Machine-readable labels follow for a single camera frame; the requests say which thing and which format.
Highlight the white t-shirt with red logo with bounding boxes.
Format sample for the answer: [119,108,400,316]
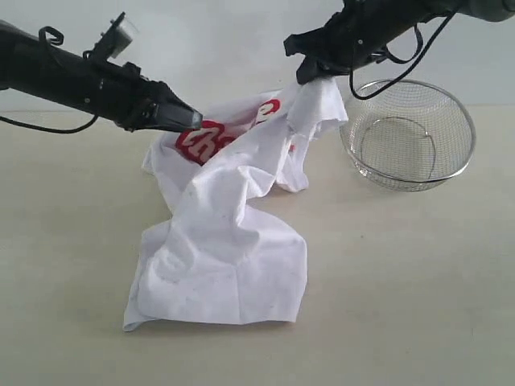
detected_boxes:
[122,78,348,332]

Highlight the round metal wire mesh basket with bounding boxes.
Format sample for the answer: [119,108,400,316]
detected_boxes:
[340,80,476,192]

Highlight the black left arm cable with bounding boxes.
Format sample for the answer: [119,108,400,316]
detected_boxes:
[0,26,100,134]

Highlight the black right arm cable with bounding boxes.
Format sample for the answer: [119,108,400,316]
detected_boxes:
[348,7,458,101]

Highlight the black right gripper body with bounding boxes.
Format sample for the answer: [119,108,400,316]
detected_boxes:
[283,11,387,76]

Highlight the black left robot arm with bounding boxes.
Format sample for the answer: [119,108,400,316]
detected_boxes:
[1,13,203,133]

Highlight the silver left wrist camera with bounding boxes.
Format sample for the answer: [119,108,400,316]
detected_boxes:
[90,12,138,60]

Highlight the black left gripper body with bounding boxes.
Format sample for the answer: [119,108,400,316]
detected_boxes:
[86,62,169,132]

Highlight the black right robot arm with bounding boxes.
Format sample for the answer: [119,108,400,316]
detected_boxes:
[283,0,514,84]

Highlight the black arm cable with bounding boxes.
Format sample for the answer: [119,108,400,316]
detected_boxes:
[0,26,100,134]
[348,7,458,101]

